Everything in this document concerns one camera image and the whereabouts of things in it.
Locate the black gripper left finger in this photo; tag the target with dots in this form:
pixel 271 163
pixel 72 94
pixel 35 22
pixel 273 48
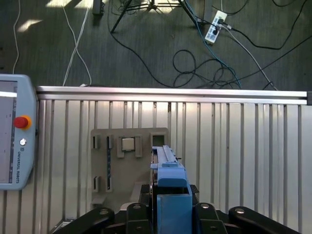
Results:
pixel 139 219

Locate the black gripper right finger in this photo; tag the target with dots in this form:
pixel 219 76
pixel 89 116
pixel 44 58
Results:
pixel 207 219

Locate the hard disk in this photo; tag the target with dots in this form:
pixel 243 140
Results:
pixel 170 175

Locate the grey parts rack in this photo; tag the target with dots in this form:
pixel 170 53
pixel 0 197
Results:
pixel 136 170

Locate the RAM stick with blue label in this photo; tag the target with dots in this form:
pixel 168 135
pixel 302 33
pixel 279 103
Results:
pixel 109 161

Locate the silver CPU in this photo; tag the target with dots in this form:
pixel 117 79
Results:
pixel 128 144

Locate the pale blue teach pendant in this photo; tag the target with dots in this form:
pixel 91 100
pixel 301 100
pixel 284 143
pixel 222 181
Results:
pixel 24 158

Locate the black table end cap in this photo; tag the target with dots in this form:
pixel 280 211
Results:
pixel 309 98

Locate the white power strip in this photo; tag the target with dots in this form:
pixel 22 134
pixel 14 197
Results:
pixel 215 26

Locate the black tripod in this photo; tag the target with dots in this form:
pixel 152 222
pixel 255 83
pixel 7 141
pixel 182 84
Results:
pixel 152 5

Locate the grey metal leg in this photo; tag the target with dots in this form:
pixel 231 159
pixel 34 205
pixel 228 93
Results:
pixel 98 7

